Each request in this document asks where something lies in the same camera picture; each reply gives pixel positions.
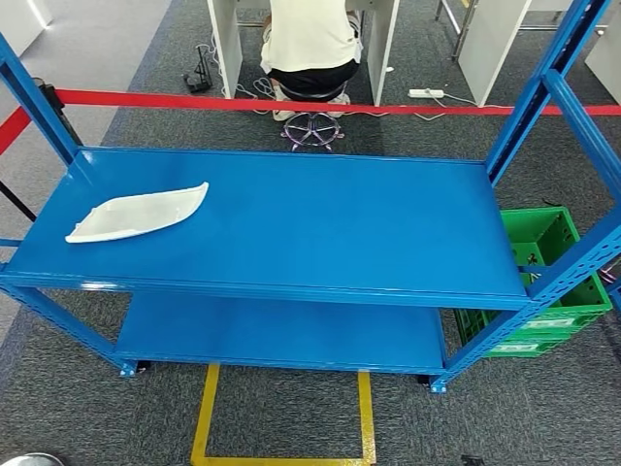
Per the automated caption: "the white curved plastic trim part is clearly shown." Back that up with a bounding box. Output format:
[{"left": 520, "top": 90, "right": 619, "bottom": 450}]
[{"left": 64, "top": 182, "right": 211, "bottom": 245}]

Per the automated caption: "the white cabinet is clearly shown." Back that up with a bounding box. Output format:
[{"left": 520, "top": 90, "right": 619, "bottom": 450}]
[{"left": 0, "top": 0, "right": 54, "bottom": 58}]

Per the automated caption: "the black stool with chrome base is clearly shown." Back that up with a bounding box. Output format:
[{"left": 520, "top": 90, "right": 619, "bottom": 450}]
[{"left": 277, "top": 82, "right": 352, "bottom": 153}]

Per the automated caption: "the black floor stand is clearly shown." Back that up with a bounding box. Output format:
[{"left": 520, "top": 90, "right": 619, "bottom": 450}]
[{"left": 183, "top": 43, "right": 213, "bottom": 94}]

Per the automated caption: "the blue metal shelf rack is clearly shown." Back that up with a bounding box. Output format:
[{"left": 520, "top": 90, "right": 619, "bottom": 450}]
[{"left": 0, "top": 0, "right": 621, "bottom": 395}]

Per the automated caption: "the person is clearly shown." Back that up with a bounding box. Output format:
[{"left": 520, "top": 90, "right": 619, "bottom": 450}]
[{"left": 260, "top": 0, "right": 364, "bottom": 122}]

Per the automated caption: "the green plastic crate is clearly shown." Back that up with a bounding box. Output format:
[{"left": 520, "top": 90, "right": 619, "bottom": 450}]
[
  {"left": 453, "top": 308, "right": 579, "bottom": 359},
  {"left": 500, "top": 207, "right": 613, "bottom": 336}
]

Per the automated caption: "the metal table frame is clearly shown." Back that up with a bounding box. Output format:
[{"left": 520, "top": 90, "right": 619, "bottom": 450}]
[{"left": 435, "top": 0, "right": 479, "bottom": 62}]

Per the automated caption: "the red barrier tape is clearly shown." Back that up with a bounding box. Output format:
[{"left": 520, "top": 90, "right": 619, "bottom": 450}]
[{"left": 0, "top": 88, "right": 621, "bottom": 157}]

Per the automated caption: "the white power cable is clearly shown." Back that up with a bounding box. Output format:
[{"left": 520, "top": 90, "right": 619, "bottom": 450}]
[{"left": 414, "top": 92, "right": 488, "bottom": 122}]

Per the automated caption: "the white desk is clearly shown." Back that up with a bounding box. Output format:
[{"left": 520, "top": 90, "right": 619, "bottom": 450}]
[
  {"left": 584, "top": 25, "right": 621, "bottom": 108},
  {"left": 207, "top": 0, "right": 401, "bottom": 108},
  {"left": 457, "top": 0, "right": 533, "bottom": 108}
]

